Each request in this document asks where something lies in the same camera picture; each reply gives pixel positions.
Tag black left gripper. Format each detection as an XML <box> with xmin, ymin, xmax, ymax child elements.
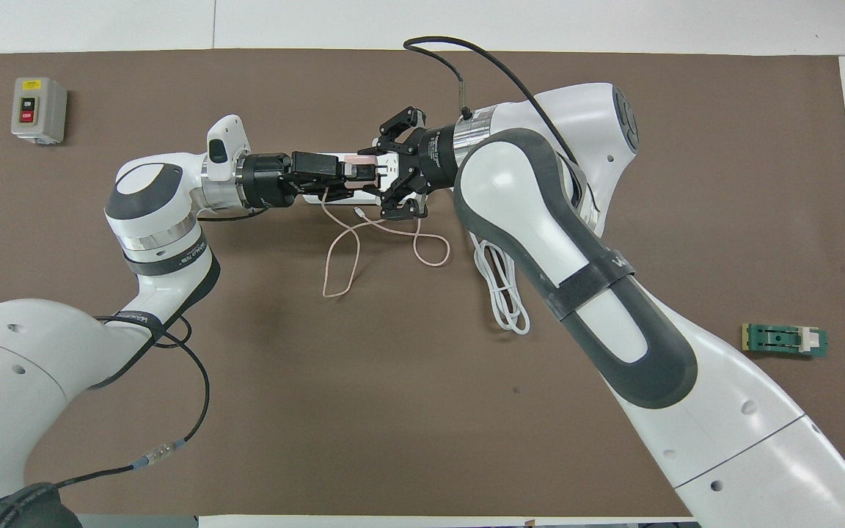
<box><xmin>235</xmin><ymin>150</ymin><xmax>383</xmax><ymax>211</ymax></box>

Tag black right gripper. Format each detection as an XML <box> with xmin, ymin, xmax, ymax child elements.
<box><xmin>338</xmin><ymin>107</ymin><xmax>467</xmax><ymax>221</ymax></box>

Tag pink charging cable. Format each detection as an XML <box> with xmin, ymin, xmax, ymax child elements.
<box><xmin>322</xmin><ymin>187</ymin><xmax>451</xmax><ymax>299</ymax></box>

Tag pink charger block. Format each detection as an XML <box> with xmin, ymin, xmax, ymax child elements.
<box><xmin>340</xmin><ymin>153</ymin><xmax>381</xmax><ymax>201</ymax></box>

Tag white power strip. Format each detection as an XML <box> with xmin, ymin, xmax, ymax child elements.
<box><xmin>299</xmin><ymin>152</ymin><xmax>431</xmax><ymax>206</ymax></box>

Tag brown table mat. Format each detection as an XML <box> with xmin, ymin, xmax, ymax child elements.
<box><xmin>0</xmin><ymin>48</ymin><xmax>845</xmax><ymax>516</ymax></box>

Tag white power strip cord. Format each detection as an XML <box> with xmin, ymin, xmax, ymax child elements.
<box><xmin>469</xmin><ymin>231</ymin><xmax>531</xmax><ymax>336</ymax></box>

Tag grey on-off switch box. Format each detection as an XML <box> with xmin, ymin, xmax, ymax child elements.
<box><xmin>11</xmin><ymin>77</ymin><xmax>68</xmax><ymax>145</ymax></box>

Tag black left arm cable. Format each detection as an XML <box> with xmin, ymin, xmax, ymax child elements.
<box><xmin>52</xmin><ymin>315</ymin><xmax>211</xmax><ymax>491</ymax></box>

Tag green knife switch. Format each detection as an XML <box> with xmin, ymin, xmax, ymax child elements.
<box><xmin>742</xmin><ymin>323</ymin><xmax>829</xmax><ymax>360</ymax></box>

